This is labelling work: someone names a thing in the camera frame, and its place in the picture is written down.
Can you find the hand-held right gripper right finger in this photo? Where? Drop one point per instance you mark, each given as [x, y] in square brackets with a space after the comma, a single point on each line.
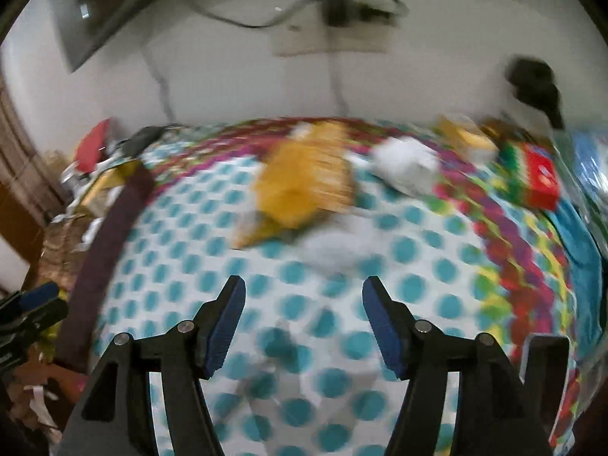
[384, 332]

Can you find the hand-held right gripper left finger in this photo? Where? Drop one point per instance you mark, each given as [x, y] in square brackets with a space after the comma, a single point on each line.
[225, 332]

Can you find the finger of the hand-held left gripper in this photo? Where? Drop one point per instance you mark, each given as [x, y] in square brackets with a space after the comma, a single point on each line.
[35, 317]
[40, 293]

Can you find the yellow patterned fabric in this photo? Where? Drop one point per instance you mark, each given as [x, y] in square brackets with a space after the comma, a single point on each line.
[61, 247]

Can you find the brown wooden door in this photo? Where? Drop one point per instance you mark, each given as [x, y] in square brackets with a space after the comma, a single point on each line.
[14, 228]

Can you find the pile of paper scraps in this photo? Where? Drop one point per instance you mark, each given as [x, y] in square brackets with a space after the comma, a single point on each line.
[33, 389]

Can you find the polka dot bedsheet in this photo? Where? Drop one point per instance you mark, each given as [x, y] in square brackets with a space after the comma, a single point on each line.
[427, 266]

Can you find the dark maroon strip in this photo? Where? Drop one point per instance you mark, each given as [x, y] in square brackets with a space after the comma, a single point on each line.
[109, 247]

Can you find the beige striped curtain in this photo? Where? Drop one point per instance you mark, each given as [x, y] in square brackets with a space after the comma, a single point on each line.
[19, 147]

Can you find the red packet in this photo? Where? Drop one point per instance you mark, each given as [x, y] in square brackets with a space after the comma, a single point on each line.
[92, 145]

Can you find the white crumpled cloth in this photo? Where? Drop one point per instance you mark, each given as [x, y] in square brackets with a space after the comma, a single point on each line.
[403, 166]

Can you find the yellow orange cloth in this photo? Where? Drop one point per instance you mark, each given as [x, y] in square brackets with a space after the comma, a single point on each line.
[299, 180]

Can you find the black flat device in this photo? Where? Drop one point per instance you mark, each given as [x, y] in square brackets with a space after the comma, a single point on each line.
[140, 137]

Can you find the yellow box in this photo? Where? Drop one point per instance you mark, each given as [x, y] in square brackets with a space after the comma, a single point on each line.
[463, 135]

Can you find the teal cloth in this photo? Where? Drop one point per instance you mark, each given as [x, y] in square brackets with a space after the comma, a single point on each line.
[577, 237]

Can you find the red and green box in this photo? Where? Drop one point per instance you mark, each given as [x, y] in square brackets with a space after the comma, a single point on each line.
[539, 175]

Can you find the blue plastic bag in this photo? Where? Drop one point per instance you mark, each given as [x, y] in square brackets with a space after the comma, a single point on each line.
[589, 161]

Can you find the dark grey panel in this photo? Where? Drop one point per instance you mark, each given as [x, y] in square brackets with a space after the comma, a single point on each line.
[95, 19]

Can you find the black hair dryer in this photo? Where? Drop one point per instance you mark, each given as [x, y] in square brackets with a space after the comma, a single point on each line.
[534, 83]

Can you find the black power adapter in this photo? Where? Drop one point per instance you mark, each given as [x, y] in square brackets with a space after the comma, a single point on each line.
[335, 0]

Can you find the wall socket panel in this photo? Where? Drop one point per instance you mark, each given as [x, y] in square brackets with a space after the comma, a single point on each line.
[304, 40]

